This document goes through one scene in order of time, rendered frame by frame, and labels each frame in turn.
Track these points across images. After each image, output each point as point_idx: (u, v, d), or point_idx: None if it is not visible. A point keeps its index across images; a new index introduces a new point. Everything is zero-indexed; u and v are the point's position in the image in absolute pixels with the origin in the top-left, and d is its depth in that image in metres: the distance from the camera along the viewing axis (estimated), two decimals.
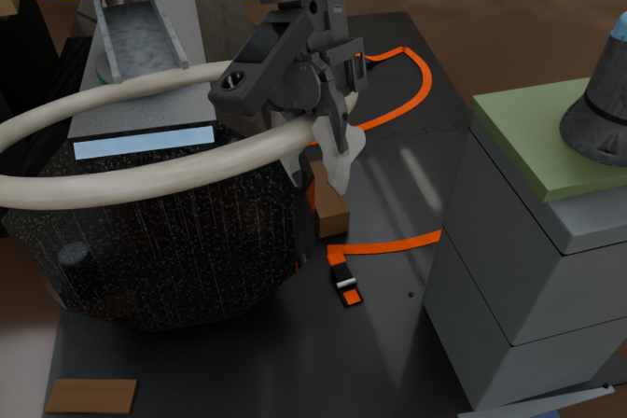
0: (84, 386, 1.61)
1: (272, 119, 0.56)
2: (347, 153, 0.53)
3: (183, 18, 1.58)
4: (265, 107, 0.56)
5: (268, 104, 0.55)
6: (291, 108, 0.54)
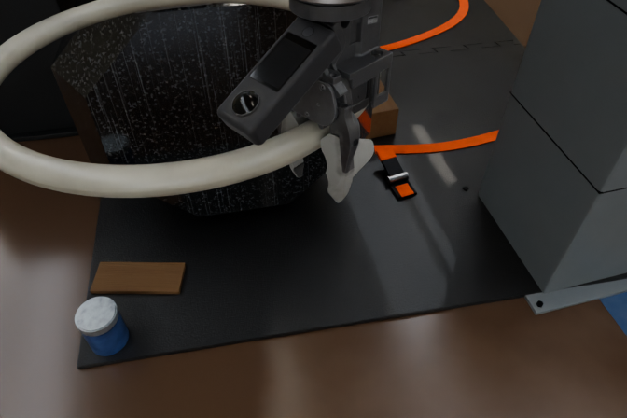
0: (130, 269, 1.52)
1: None
2: (351, 172, 0.52)
3: None
4: None
5: None
6: (303, 113, 0.52)
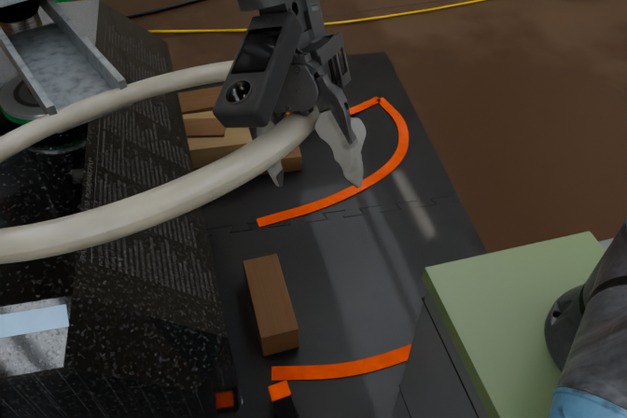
0: None
1: None
2: (356, 142, 0.52)
3: None
4: None
5: None
6: (284, 112, 0.53)
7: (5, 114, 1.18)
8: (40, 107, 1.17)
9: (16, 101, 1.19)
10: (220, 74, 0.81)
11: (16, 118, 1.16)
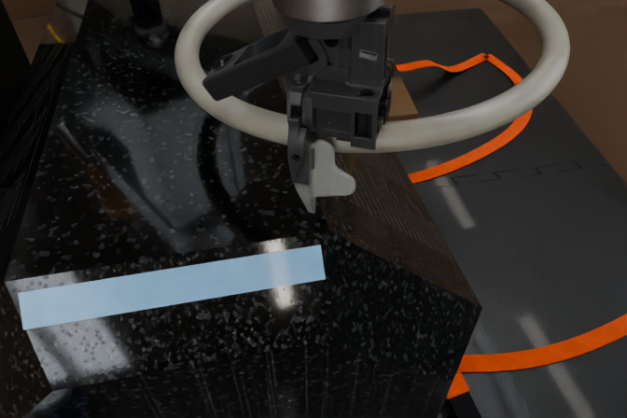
0: None
1: None
2: (303, 187, 0.51)
3: (230, 14, 0.92)
4: None
5: None
6: None
7: None
8: None
9: None
10: None
11: None
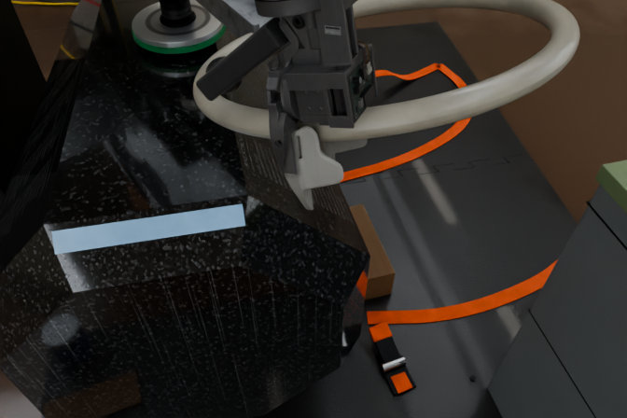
0: None
1: None
2: (293, 176, 0.51)
3: None
4: None
5: None
6: None
7: None
8: (201, 6, 1.29)
9: (210, 18, 1.25)
10: (408, 2, 0.87)
11: None
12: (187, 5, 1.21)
